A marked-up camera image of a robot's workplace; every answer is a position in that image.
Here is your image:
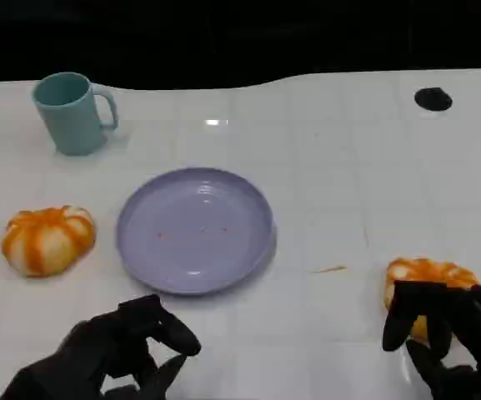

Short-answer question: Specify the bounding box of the lilac plate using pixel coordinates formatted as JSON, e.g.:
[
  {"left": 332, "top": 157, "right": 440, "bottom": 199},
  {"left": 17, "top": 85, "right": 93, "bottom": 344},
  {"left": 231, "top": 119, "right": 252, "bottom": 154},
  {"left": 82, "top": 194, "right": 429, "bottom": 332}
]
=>
[{"left": 117, "top": 167, "right": 278, "bottom": 297}]

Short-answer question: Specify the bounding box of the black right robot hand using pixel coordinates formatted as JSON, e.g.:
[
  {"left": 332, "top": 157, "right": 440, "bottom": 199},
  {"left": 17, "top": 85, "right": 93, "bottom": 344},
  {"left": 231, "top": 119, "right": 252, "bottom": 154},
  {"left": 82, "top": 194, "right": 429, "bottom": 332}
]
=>
[{"left": 381, "top": 279, "right": 481, "bottom": 400}]

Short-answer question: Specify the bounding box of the orange and white bread roll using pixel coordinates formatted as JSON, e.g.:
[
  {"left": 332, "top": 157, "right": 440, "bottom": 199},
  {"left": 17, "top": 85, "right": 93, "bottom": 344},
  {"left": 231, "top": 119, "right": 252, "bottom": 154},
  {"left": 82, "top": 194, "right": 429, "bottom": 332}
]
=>
[
  {"left": 383, "top": 257, "right": 481, "bottom": 347},
  {"left": 0, "top": 205, "right": 98, "bottom": 279}
]

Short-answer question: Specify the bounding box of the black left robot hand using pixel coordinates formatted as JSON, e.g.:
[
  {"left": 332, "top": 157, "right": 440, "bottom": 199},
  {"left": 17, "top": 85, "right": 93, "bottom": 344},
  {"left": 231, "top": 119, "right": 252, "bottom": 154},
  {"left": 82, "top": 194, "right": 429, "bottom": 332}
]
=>
[{"left": 0, "top": 293, "right": 203, "bottom": 400}]

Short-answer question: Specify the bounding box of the pale green mug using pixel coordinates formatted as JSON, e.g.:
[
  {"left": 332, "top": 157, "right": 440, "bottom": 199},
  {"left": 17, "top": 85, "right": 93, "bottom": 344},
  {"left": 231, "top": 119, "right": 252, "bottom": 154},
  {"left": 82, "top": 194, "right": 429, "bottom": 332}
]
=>
[{"left": 30, "top": 72, "right": 120, "bottom": 158}]

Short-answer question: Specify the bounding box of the black table cable grommet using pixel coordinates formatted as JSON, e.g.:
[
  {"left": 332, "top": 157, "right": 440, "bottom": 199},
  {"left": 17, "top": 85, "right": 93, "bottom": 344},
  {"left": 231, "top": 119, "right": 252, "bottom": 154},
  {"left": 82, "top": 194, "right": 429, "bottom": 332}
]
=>
[{"left": 413, "top": 87, "right": 453, "bottom": 113}]

